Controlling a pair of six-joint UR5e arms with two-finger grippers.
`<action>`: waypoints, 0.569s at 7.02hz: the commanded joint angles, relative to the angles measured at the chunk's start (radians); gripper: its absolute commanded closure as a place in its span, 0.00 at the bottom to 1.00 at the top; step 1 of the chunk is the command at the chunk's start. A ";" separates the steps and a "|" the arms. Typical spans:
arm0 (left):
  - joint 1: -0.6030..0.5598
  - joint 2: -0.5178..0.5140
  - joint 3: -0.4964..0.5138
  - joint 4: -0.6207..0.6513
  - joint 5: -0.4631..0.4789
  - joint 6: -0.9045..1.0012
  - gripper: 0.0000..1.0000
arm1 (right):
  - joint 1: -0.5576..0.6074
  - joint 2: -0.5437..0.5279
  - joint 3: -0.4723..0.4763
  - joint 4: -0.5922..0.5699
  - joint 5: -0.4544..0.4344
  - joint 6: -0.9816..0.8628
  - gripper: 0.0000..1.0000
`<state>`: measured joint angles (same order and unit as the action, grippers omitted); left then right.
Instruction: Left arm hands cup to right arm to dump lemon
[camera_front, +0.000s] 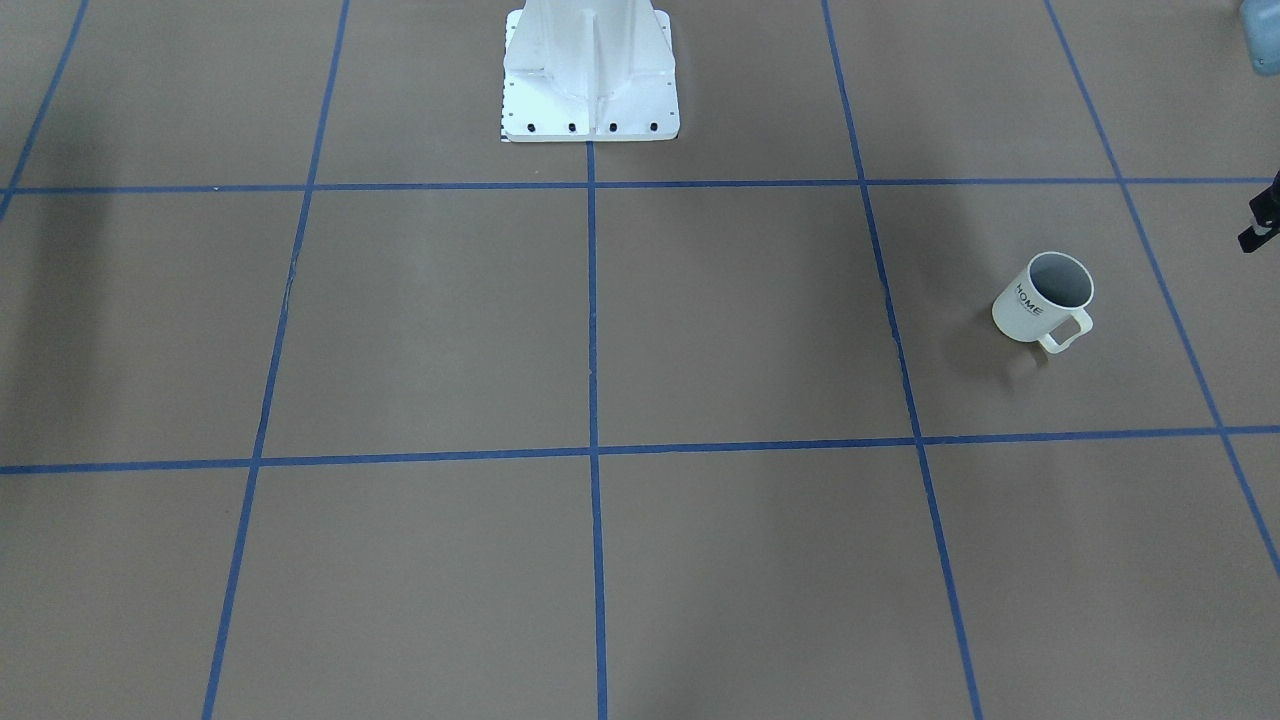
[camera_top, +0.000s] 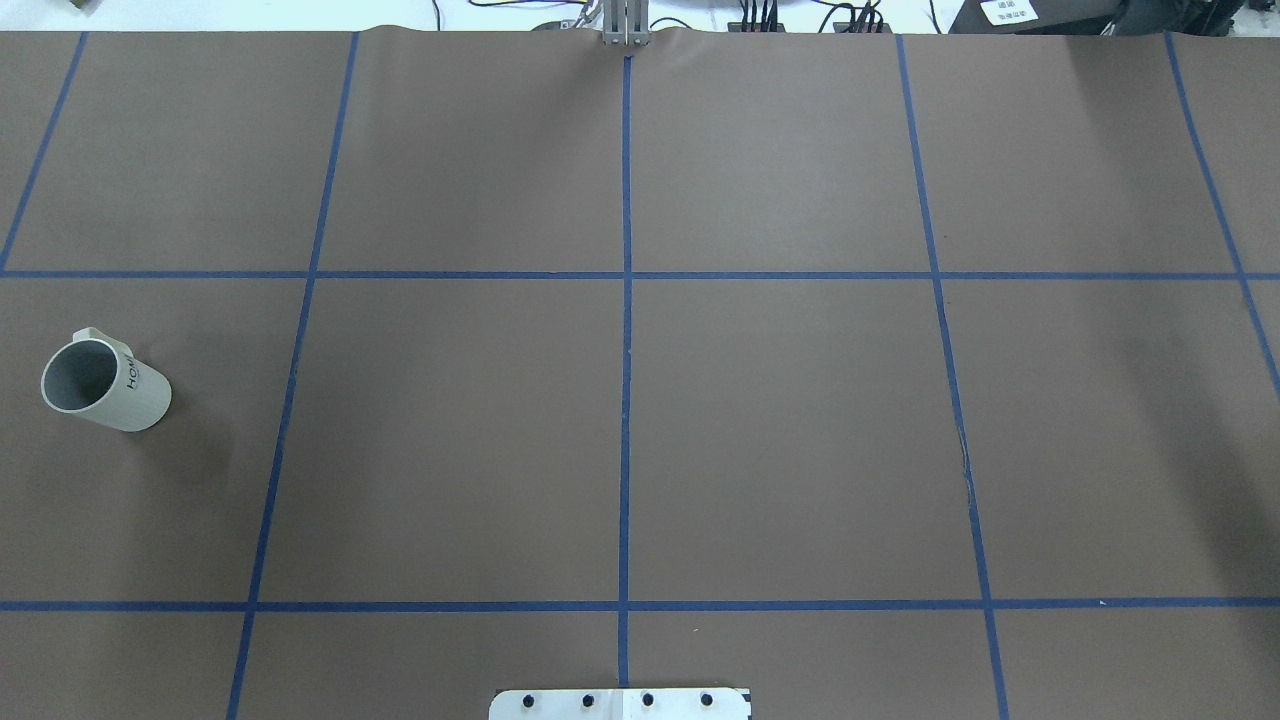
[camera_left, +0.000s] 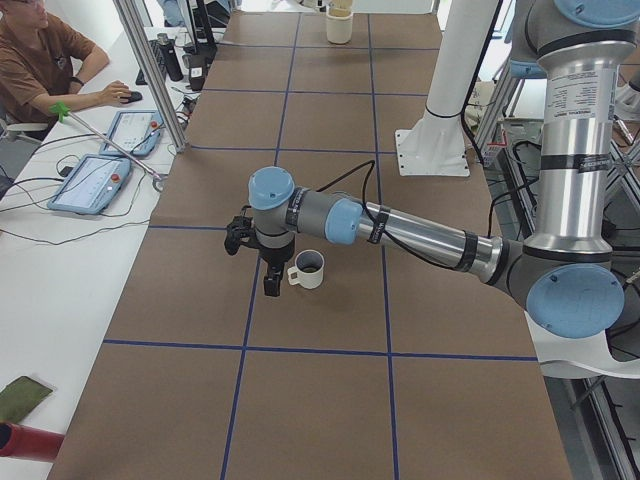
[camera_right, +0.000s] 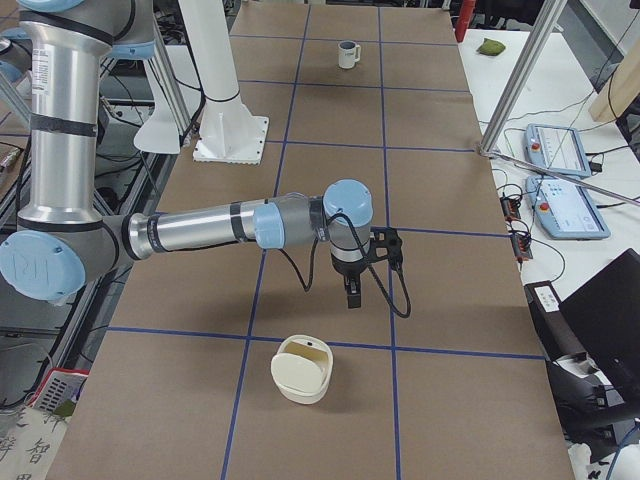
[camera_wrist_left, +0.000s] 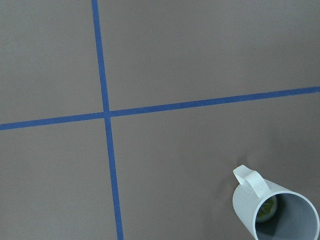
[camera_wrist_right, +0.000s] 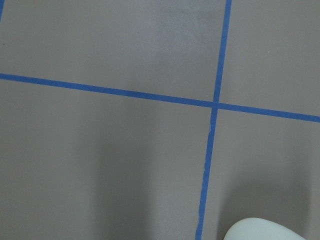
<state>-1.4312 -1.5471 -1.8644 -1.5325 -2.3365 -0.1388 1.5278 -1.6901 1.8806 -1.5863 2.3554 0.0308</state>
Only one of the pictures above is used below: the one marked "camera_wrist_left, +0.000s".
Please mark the yellow lemon slice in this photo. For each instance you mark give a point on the yellow lemon slice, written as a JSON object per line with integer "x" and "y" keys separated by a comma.
{"x": 267, "y": 210}

